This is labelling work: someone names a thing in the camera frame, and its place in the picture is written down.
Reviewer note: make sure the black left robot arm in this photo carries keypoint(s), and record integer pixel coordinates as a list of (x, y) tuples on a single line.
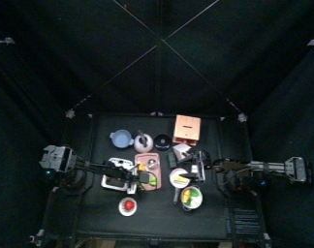
[(59, 158)]

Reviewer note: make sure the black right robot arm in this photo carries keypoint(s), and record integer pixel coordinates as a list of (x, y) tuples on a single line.
[(270, 167)]

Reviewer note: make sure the small green starfruit piece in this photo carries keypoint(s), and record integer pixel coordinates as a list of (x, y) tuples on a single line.
[(141, 185)]

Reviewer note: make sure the white plate yellow rim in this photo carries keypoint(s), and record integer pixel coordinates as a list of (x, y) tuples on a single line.
[(177, 182)]

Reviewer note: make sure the orange toy food piece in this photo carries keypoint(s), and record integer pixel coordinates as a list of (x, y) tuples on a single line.
[(141, 166)]

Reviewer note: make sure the small silver cup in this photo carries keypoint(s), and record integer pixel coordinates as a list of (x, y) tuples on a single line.
[(151, 164)]

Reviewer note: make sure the pink cutting board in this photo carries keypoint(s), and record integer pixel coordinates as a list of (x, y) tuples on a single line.
[(157, 161)]

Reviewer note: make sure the green toy vegetable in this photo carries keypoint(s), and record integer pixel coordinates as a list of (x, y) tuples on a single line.
[(193, 194)]

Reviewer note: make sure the small white cube box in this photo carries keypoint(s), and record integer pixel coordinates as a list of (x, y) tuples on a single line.
[(181, 151)]

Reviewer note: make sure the dark green toy block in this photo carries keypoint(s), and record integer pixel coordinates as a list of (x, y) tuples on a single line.
[(171, 160)]

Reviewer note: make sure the yellow toy vegetable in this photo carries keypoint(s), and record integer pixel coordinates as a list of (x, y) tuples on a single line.
[(186, 195)]

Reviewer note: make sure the silver toy pot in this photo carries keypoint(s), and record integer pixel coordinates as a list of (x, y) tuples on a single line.
[(190, 197)]

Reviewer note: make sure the red toy tomato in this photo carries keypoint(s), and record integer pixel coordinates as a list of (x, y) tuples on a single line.
[(129, 204)]

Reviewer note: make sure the white red bowl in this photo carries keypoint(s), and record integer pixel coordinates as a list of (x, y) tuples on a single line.
[(127, 211)]

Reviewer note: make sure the black round lid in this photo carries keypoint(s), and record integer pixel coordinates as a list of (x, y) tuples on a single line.
[(162, 142)]

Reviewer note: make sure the wooden box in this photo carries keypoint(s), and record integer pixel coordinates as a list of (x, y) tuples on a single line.
[(186, 129)]

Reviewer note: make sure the blue toy pot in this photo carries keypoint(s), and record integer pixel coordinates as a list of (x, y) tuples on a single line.
[(120, 139)]

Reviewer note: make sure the white text label sticker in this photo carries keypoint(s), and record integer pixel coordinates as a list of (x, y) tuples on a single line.
[(245, 222)]

